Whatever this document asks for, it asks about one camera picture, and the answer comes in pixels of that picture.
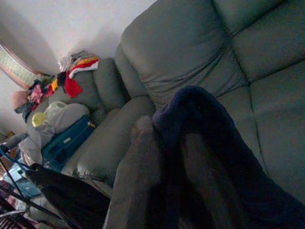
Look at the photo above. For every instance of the red white yellow garment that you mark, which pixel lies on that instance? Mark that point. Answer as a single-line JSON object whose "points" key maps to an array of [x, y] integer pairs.
{"points": [[74, 88]]}

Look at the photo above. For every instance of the dark navy garment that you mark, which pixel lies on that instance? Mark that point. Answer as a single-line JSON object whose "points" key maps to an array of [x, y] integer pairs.
{"points": [[214, 124]]}

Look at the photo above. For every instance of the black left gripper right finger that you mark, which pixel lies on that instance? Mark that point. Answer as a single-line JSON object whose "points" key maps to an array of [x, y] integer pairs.
{"points": [[202, 179]]}

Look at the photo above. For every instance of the black drying rack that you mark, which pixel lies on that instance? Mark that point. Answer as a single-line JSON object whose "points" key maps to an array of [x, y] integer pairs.
{"points": [[14, 214]]}

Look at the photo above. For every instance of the yellow green ball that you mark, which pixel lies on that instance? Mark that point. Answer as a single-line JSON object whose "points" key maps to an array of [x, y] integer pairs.
{"points": [[39, 119]]}

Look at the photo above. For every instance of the colourful clothes pile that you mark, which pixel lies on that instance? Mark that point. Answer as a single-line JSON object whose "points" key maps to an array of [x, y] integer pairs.
{"points": [[38, 93]]}

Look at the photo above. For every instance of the dark green leather sofa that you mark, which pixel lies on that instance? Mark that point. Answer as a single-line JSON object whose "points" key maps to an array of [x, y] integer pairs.
{"points": [[190, 47]]}

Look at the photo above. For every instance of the brown framed patterned panel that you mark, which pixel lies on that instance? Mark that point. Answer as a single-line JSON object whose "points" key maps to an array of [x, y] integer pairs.
{"points": [[14, 69]]}

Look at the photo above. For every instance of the black garment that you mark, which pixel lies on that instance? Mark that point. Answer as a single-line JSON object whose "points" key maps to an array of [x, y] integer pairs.
{"points": [[71, 198]]}

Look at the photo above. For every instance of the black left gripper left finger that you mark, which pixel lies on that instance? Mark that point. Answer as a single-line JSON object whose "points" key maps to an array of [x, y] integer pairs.
{"points": [[135, 171]]}

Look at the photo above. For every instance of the blue zip bag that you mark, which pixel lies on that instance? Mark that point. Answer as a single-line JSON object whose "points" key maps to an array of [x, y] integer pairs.
{"points": [[69, 140]]}

